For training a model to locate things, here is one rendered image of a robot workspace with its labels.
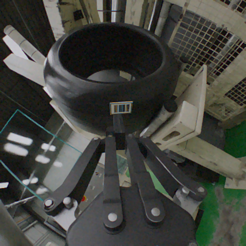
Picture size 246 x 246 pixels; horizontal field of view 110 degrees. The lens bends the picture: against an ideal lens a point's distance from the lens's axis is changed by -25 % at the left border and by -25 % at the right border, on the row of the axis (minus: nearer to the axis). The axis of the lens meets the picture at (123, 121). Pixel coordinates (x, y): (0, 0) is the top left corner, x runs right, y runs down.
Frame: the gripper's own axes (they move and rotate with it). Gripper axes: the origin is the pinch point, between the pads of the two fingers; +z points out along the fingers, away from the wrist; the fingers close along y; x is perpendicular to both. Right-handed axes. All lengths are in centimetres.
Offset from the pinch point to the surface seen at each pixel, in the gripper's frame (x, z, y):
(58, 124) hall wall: -433, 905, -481
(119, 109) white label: -0.9, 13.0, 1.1
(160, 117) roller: -4.8, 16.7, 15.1
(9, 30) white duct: 65, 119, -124
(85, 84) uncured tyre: 5.4, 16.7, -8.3
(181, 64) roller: 14.2, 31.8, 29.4
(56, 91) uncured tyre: 3.4, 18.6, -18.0
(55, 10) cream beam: 48, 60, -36
